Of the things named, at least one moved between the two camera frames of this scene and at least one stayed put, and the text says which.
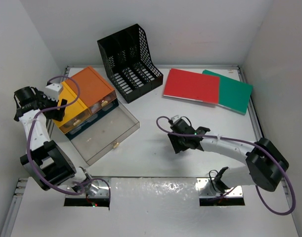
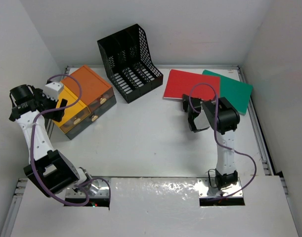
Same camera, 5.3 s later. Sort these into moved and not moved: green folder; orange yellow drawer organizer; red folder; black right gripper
Moved: black right gripper
Not moved: green folder; red folder; orange yellow drawer organizer
